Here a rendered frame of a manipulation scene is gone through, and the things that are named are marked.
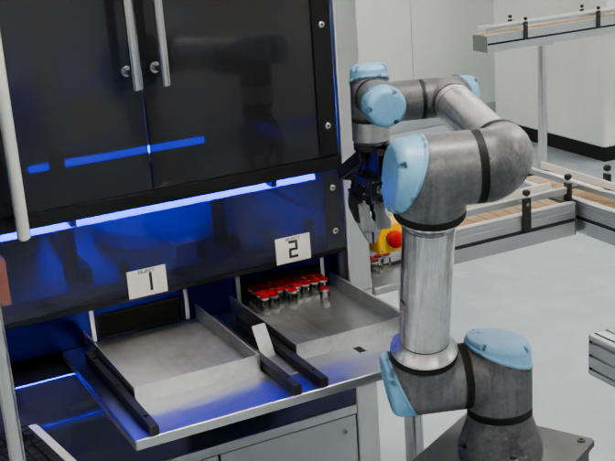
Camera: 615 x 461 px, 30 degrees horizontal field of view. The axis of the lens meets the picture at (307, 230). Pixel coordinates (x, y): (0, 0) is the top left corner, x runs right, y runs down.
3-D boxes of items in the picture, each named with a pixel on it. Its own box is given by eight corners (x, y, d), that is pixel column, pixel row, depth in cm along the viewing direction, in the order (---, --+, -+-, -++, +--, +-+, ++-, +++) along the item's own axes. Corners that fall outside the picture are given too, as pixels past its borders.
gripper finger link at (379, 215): (384, 249, 229) (383, 204, 226) (369, 241, 234) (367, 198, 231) (397, 245, 230) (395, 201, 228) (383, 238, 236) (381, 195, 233)
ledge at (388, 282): (346, 279, 278) (345, 272, 278) (392, 268, 284) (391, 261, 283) (374, 295, 267) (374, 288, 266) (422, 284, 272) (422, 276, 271)
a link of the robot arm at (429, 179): (473, 423, 200) (493, 151, 170) (389, 434, 198) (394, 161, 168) (455, 379, 210) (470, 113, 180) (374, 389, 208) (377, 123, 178)
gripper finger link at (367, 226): (371, 251, 228) (369, 207, 225) (356, 244, 233) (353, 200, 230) (384, 249, 229) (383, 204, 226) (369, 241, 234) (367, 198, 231)
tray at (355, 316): (230, 309, 259) (229, 295, 258) (331, 284, 270) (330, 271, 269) (297, 360, 230) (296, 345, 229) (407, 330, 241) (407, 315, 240)
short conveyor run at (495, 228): (353, 293, 275) (350, 230, 270) (323, 274, 288) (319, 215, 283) (579, 236, 303) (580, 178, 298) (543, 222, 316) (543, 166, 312)
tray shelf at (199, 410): (62, 359, 244) (61, 351, 243) (350, 288, 272) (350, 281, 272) (135, 451, 202) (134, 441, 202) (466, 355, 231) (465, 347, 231)
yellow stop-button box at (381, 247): (363, 247, 270) (361, 219, 268) (390, 241, 273) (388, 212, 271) (380, 256, 263) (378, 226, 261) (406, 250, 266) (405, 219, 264)
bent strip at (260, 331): (253, 352, 235) (251, 326, 234) (266, 348, 237) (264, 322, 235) (284, 376, 223) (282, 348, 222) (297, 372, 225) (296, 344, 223)
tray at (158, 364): (84, 346, 245) (81, 330, 244) (197, 317, 256) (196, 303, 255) (135, 404, 216) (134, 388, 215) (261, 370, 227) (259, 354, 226)
